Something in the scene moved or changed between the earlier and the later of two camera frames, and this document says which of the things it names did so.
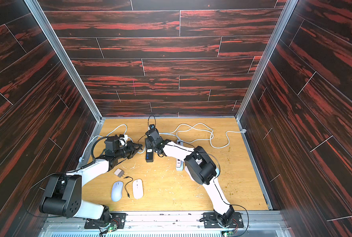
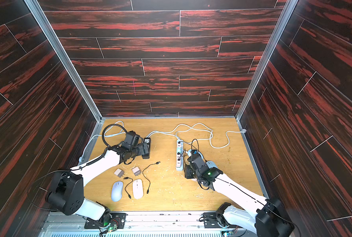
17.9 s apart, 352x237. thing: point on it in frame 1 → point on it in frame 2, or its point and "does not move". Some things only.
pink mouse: (138, 190) does not move
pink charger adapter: (119, 172) does not move
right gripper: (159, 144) → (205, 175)
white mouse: (117, 190) does not move
